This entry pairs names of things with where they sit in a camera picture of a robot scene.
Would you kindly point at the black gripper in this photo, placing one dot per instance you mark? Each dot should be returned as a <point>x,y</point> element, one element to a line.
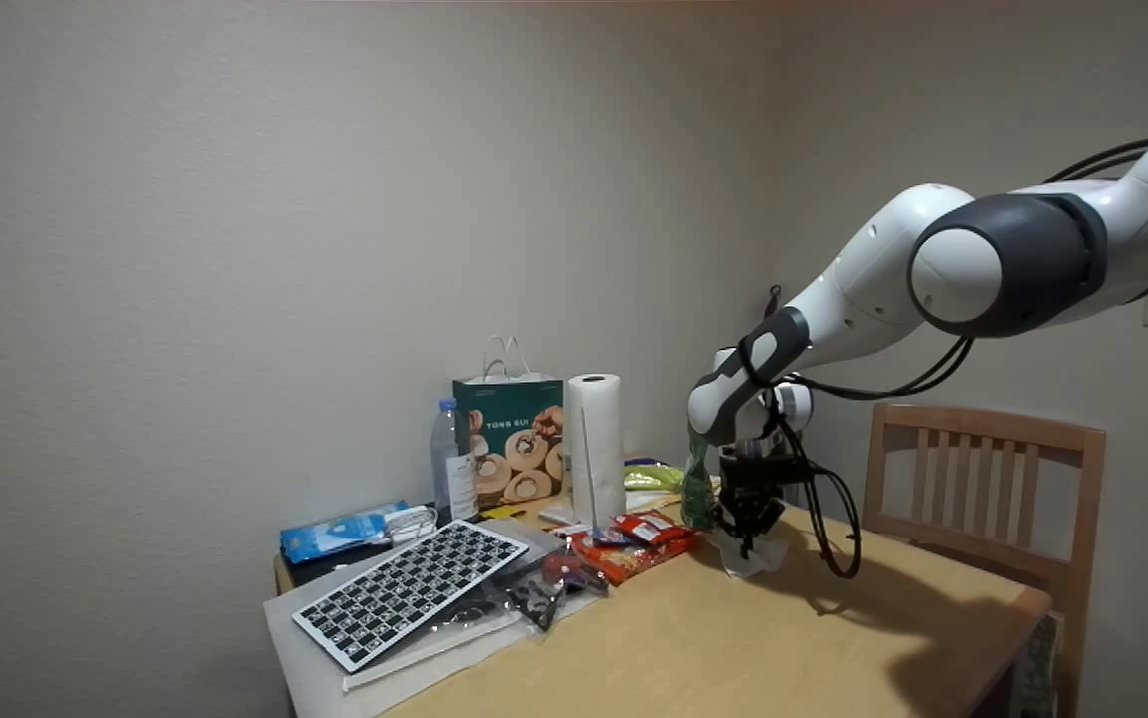
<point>750,502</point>

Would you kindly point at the white paper tissue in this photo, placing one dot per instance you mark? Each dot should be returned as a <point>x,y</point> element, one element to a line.
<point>772,559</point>

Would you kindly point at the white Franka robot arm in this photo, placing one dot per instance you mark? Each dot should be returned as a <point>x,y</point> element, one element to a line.
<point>892,284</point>

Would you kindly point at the blue tissue pack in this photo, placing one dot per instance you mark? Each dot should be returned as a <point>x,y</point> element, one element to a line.
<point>334,542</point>

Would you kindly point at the green glass bottle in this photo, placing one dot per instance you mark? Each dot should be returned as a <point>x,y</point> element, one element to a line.
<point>697,494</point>

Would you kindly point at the yellow green package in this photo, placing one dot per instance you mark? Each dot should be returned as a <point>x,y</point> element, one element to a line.
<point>649,475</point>

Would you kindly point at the red snack package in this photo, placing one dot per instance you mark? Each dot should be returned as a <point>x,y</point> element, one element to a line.
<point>633,547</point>

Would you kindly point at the white paper towel roll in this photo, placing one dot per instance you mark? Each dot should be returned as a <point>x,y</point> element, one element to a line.
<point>596,451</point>

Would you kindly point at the wooden slatted chair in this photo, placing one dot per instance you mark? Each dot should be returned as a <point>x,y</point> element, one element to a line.
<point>987,494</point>

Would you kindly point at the green pastry print gift bag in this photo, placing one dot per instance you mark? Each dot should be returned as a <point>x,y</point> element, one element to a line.
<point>511,441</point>

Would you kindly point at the clear plastic water bottle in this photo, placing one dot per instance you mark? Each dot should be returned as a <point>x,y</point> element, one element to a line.
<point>453,471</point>

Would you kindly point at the grey patterned cloth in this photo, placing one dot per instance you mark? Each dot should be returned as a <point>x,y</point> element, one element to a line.
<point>1037,671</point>

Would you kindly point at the black white checkerboard board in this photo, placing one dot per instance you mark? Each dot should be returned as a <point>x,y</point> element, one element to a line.
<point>406,594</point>

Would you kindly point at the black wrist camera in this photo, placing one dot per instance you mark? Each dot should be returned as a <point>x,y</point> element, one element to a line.
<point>761,466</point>

